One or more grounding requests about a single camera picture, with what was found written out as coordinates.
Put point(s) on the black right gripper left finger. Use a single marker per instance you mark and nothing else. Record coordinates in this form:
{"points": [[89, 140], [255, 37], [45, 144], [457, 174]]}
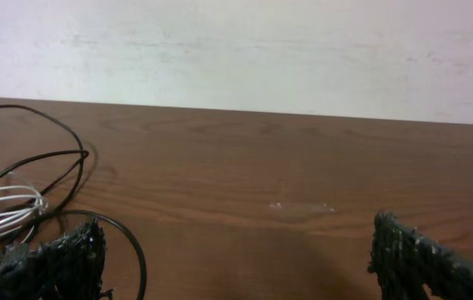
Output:
{"points": [[68, 268]]}

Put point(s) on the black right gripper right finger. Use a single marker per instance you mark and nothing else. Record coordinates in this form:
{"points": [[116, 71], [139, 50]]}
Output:
{"points": [[411, 266]]}

